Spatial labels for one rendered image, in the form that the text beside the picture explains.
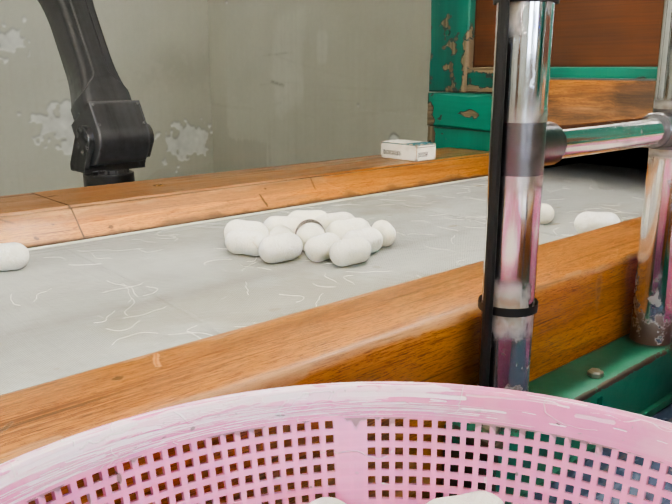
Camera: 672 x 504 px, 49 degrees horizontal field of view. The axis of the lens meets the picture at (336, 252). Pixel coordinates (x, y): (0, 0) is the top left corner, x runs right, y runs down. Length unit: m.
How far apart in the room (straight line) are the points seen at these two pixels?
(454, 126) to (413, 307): 0.73
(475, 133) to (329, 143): 1.42
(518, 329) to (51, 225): 0.40
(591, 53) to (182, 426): 0.79
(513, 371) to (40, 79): 2.40
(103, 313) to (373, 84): 1.89
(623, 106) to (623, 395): 0.48
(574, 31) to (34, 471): 0.84
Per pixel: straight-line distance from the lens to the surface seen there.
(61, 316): 0.43
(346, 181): 0.78
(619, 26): 0.94
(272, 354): 0.29
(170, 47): 2.86
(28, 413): 0.26
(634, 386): 0.45
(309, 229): 0.53
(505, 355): 0.33
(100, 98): 0.94
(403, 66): 2.19
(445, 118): 1.06
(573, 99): 0.90
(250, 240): 0.53
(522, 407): 0.25
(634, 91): 0.87
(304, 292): 0.45
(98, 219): 0.63
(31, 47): 2.63
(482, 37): 1.04
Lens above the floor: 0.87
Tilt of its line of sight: 14 degrees down
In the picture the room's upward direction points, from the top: straight up
